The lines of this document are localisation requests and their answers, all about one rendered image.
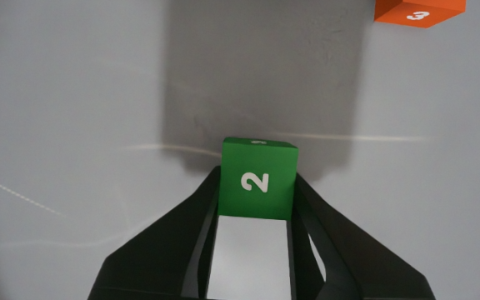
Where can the orange block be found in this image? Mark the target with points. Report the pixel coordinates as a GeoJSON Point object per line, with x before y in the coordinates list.
{"type": "Point", "coordinates": [417, 13]}

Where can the green block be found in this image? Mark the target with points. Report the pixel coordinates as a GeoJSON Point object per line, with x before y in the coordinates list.
{"type": "Point", "coordinates": [257, 178]}

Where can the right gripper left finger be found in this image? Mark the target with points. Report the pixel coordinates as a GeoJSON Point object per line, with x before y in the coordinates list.
{"type": "Point", "coordinates": [165, 255]}

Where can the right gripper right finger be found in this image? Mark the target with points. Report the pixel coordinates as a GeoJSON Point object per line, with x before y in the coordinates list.
{"type": "Point", "coordinates": [357, 266]}

